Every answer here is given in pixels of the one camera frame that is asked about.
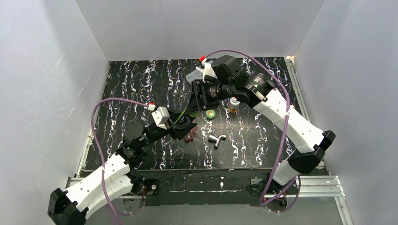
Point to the clear plastic organizer box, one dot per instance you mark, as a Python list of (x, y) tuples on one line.
[(213, 89)]

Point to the orange white pill bottle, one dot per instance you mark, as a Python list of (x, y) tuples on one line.
[(233, 105)]

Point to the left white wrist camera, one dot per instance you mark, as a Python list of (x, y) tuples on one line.
[(160, 115)]

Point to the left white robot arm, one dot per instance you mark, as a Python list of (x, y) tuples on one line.
[(118, 175)]

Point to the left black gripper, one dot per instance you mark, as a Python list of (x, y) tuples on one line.
[(173, 129)]

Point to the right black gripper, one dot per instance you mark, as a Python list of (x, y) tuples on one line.
[(201, 95)]

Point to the chrome faucet tap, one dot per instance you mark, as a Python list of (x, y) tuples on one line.
[(216, 140)]

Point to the red pill organizer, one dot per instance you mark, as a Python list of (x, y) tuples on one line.
[(190, 136)]

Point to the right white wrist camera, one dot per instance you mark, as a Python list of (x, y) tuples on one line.
[(208, 73)]

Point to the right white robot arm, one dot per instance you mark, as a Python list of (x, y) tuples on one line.
[(310, 142)]

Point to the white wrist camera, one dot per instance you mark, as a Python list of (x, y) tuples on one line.
[(160, 115), (208, 73)]

